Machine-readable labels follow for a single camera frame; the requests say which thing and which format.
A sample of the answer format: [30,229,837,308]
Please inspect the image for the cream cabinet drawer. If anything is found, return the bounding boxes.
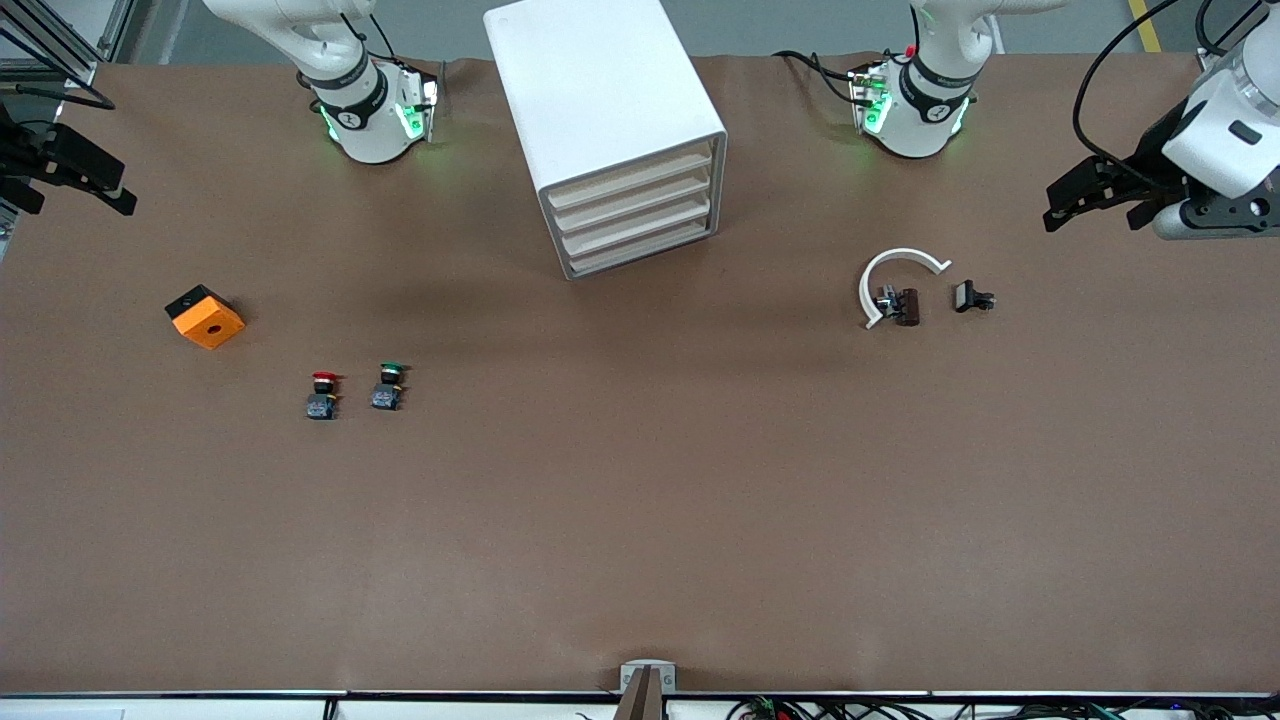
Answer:
[559,193,715,257]
[553,168,715,234]
[547,142,715,211]
[566,218,717,276]

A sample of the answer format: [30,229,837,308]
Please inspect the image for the white drawer cabinet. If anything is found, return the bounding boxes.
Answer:
[484,0,729,282]

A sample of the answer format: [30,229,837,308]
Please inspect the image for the orange box with hole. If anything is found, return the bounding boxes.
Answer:
[165,284,246,351]

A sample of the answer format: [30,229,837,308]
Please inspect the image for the brown block with metal clip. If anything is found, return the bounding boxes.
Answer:
[876,286,921,327]

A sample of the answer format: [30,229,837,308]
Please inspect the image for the white curved plastic ring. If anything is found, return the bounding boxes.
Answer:
[859,247,952,330]

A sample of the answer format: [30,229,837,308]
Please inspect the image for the black arm base cable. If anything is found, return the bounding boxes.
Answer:
[773,48,867,107]

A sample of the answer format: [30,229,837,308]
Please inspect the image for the grey metal bracket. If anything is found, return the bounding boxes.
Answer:
[620,660,677,694]

